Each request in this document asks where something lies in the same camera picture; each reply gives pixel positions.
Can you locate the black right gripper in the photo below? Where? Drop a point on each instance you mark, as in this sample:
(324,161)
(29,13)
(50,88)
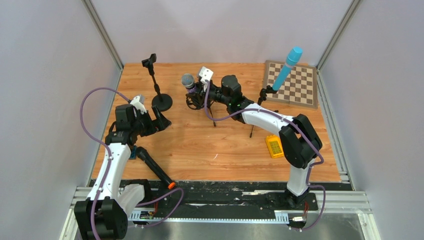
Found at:
(199,90)

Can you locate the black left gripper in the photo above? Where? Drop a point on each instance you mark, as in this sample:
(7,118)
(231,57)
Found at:
(152,118)

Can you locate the tripod stand with shock mount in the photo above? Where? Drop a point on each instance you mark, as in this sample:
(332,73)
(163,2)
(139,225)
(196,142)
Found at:
(195,100)

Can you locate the purple glitter microphone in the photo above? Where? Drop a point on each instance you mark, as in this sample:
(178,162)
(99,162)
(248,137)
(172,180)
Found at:
(188,81)

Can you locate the black tripod clip stand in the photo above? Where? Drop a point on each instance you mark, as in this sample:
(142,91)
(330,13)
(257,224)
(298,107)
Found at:
(263,93)

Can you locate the blue toy microphone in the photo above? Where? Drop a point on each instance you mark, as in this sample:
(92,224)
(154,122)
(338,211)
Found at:
(291,60)

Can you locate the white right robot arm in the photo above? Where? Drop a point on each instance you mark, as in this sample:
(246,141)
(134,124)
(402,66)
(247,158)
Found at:
(300,142)

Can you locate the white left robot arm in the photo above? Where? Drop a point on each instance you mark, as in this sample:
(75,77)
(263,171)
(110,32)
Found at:
(104,214)

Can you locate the round base microphone stand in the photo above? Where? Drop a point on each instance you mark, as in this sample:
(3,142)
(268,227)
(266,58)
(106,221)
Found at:
(162,101)

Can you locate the small blue brick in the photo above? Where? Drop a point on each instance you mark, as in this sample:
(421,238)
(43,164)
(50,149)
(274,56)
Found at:
(133,155)

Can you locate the yellow toy brick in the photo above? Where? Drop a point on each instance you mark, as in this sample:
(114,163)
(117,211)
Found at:
(274,146)

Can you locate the wooden chessboard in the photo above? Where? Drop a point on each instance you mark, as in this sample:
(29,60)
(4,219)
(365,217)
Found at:
(300,87)

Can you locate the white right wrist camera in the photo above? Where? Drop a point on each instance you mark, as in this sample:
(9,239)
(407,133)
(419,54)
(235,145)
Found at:
(205,74)

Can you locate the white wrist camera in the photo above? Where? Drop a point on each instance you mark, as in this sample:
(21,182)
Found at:
(138,103)
(205,74)

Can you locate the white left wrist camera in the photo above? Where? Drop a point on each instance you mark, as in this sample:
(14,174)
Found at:
(138,103)

